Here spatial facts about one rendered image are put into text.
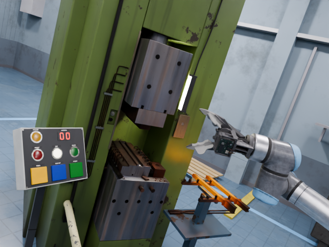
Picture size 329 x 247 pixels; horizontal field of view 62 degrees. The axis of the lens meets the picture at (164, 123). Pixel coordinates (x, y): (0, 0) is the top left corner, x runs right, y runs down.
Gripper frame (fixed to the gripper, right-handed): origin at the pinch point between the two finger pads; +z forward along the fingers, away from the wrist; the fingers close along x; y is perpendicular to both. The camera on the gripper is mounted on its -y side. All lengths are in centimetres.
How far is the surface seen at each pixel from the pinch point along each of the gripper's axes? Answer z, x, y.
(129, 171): 18, 70, -60
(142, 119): 19, 35, -67
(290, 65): -189, 23, -385
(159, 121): 8, 36, -73
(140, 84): 25, 15, -69
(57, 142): 56, 43, -32
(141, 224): 2, 105, -53
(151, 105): 16, 26, -71
